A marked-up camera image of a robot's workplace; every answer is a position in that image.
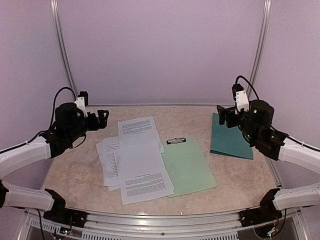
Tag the right aluminium frame post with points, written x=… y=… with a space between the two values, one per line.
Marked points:
x=261 y=40

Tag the silver clipboard clip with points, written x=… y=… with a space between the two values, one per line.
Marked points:
x=177 y=140

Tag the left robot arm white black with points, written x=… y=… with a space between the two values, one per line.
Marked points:
x=72 y=122

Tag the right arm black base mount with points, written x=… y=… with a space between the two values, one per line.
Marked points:
x=260 y=212

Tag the front aluminium rail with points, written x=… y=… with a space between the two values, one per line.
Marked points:
x=111 y=226

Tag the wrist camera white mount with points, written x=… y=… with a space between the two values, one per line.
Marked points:
x=82 y=101
x=240 y=98

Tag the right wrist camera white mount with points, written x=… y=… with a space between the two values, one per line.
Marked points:
x=240 y=98

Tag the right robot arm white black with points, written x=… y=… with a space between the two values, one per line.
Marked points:
x=256 y=127

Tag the light green clipboard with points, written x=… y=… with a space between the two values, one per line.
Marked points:
x=187 y=167

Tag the aluminium frame post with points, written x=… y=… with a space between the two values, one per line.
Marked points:
x=54 y=6
x=261 y=40

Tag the printed paper sheet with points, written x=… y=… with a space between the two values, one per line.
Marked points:
x=142 y=173
x=138 y=131

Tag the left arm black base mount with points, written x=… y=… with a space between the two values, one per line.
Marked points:
x=60 y=214

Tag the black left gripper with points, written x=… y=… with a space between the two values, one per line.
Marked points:
x=96 y=126

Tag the dark teal folder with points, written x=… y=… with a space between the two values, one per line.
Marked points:
x=228 y=141

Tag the left lower paper sheets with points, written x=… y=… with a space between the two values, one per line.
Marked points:
x=105 y=150

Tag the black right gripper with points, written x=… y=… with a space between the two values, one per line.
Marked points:
x=223 y=112

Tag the left aluminium frame post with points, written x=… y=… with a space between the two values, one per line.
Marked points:
x=54 y=6

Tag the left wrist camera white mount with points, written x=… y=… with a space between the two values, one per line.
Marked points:
x=82 y=101

